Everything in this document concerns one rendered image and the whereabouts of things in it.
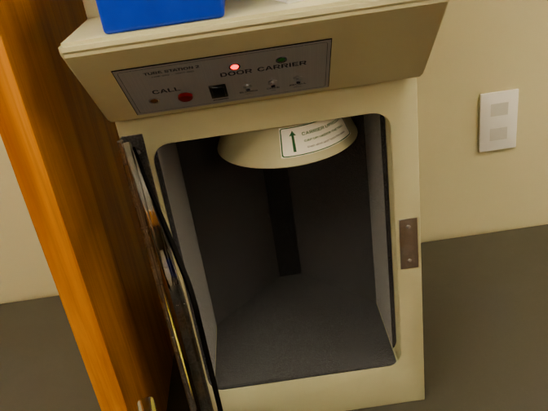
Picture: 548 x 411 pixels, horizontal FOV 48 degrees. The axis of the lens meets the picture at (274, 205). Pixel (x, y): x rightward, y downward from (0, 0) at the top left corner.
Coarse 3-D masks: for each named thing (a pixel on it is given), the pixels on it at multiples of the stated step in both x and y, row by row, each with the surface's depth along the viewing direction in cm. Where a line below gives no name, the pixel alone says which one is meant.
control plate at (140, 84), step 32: (160, 64) 52; (192, 64) 53; (224, 64) 54; (256, 64) 54; (288, 64) 55; (320, 64) 56; (128, 96) 57; (160, 96) 58; (192, 96) 58; (256, 96) 60
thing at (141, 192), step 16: (128, 144) 61; (128, 160) 58; (144, 192) 51; (144, 208) 48; (144, 224) 61; (160, 240) 43; (160, 256) 41; (160, 272) 50; (176, 272) 39; (176, 288) 38; (176, 304) 38; (176, 320) 40; (176, 336) 56; (192, 336) 39; (192, 352) 40; (192, 368) 40; (192, 384) 44; (192, 400) 66; (208, 400) 42
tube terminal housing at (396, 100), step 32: (288, 96) 64; (320, 96) 64; (352, 96) 64; (384, 96) 65; (416, 96) 65; (128, 128) 65; (160, 128) 65; (192, 128) 65; (224, 128) 65; (256, 128) 65; (416, 128) 66; (416, 160) 68; (160, 192) 68; (416, 192) 70; (416, 288) 76; (192, 320) 77; (416, 320) 79; (416, 352) 81; (288, 384) 82; (320, 384) 83; (352, 384) 83; (384, 384) 83; (416, 384) 84
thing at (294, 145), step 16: (272, 128) 69; (288, 128) 69; (304, 128) 69; (320, 128) 69; (336, 128) 71; (352, 128) 74; (224, 144) 73; (240, 144) 71; (256, 144) 70; (272, 144) 69; (288, 144) 69; (304, 144) 69; (320, 144) 69; (336, 144) 70; (240, 160) 71; (256, 160) 70; (272, 160) 69; (288, 160) 69; (304, 160) 69; (320, 160) 70
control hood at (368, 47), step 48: (240, 0) 56; (336, 0) 50; (384, 0) 49; (432, 0) 49; (96, 48) 49; (144, 48) 50; (192, 48) 51; (240, 48) 52; (336, 48) 54; (384, 48) 55; (96, 96) 56
